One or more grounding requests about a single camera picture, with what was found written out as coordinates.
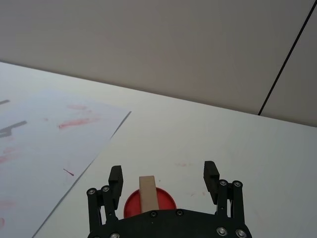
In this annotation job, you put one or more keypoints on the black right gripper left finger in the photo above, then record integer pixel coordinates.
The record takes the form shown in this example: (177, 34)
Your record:
(114, 183)

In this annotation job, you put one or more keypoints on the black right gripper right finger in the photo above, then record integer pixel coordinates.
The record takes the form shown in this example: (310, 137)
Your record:
(210, 178)

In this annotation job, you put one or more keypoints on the tan wooden stamp block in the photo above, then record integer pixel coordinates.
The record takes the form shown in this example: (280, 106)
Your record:
(148, 196)

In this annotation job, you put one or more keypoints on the white paper sheet, red marks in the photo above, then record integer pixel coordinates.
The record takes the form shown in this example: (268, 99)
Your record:
(42, 148)

